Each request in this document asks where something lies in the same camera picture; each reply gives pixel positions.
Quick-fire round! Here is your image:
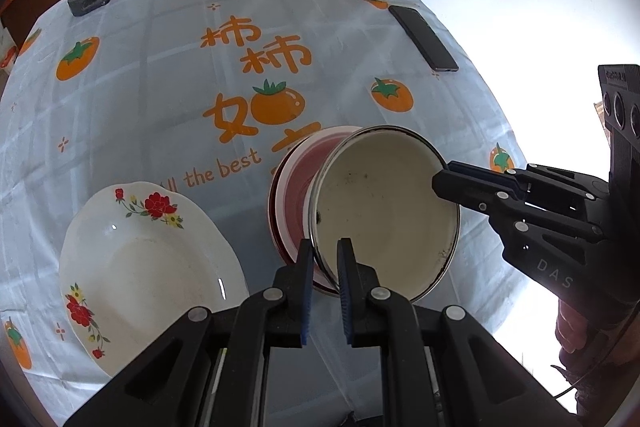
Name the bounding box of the black smartphone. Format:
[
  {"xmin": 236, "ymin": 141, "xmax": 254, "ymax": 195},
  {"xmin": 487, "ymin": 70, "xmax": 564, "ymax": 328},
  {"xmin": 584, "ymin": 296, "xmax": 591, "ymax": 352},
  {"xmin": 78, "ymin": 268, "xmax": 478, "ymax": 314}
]
[{"xmin": 388, "ymin": 5, "xmax": 459, "ymax": 72}]

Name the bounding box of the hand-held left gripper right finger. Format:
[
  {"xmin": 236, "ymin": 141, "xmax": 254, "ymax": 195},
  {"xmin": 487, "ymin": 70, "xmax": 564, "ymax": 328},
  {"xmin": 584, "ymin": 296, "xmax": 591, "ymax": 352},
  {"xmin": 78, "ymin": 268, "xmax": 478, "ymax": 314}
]
[{"xmin": 336, "ymin": 238, "xmax": 581, "ymax": 427}]

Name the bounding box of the pink bowl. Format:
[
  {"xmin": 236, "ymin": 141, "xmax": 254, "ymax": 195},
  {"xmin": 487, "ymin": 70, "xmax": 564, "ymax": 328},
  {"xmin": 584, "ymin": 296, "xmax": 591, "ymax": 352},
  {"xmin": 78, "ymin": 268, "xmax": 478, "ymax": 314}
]
[{"xmin": 268, "ymin": 126, "xmax": 363, "ymax": 295}]

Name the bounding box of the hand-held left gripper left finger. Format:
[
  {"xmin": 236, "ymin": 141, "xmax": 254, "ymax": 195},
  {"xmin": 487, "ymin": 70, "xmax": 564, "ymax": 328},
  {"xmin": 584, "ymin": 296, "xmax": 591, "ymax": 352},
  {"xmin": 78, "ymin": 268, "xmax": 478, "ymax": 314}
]
[{"xmin": 62, "ymin": 237, "xmax": 315, "ymax": 427}]

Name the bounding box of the person's right forearm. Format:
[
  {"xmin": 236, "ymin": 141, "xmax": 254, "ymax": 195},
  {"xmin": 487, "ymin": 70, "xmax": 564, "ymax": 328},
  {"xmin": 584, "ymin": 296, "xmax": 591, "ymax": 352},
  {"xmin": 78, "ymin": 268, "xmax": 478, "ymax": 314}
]
[{"xmin": 570, "ymin": 347, "xmax": 640, "ymax": 415}]

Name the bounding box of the cream enamel bowl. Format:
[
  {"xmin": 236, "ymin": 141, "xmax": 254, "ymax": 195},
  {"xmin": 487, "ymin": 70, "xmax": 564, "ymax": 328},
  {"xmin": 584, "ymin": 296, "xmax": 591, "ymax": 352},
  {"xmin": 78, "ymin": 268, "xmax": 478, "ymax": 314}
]
[{"xmin": 309, "ymin": 126, "xmax": 461, "ymax": 303}]

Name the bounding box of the person's right hand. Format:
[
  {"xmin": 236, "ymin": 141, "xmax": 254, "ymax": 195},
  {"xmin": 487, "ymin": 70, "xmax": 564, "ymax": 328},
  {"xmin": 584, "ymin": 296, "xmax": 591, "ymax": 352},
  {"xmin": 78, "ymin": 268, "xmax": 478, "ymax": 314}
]
[{"xmin": 554, "ymin": 299, "xmax": 601, "ymax": 355}]

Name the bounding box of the persimmon printed tablecloth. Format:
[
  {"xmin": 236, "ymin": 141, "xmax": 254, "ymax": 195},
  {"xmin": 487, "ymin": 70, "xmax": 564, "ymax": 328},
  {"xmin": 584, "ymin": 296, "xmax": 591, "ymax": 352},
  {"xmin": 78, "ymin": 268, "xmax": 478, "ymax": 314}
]
[{"xmin": 0, "ymin": 0, "xmax": 531, "ymax": 408}]

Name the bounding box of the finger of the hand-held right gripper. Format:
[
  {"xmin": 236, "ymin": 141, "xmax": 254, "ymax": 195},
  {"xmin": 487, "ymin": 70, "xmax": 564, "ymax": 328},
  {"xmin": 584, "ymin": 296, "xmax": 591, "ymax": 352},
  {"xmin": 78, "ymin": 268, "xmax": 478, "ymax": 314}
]
[
  {"xmin": 446, "ymin": 161, "xmax": 610, "ymax": 208},
  {"xmin": 431, "ymin": 171, "xmax": 603, "ymax": 242}
]

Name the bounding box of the white plate with red flowers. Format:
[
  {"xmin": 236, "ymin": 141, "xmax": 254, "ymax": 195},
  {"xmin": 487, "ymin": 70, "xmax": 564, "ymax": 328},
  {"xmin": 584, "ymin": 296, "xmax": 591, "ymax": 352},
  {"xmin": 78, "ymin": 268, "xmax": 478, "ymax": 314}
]
[{"xmin": 59, "ymin": 181, "xmax": 250, "ymax": 379}]

